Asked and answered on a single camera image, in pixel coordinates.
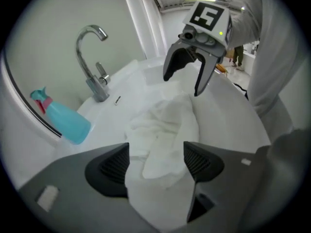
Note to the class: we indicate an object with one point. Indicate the chrome faucet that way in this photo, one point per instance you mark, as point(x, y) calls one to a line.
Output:
point(83, 64)

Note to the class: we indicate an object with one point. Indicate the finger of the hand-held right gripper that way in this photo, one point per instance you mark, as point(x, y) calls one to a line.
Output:
point(207, 69)
point(171, 62)

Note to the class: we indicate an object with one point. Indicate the person's grey hoodie torso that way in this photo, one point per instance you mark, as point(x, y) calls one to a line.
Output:
point(286, 166)

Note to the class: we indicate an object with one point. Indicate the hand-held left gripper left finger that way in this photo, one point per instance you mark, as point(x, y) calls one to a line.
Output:
point(109, 169)

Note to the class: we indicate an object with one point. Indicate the person's right forearm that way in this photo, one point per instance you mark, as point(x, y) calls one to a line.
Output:
point(267, 57)

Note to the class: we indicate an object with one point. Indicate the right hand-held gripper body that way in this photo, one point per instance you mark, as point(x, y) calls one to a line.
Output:
point(209, 16)

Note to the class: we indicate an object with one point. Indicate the white cloth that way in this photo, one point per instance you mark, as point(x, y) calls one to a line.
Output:
point(165, 130)

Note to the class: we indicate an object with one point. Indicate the white washbasin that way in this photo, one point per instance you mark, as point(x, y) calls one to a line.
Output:
point(226, 110)

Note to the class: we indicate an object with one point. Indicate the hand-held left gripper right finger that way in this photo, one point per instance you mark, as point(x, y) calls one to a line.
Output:
point(201, 164)

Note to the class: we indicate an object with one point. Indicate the cardboard box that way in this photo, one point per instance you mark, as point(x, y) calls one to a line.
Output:
point(229, 53)

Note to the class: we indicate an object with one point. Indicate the teal spray bottle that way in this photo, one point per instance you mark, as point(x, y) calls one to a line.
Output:
point(70, 127)

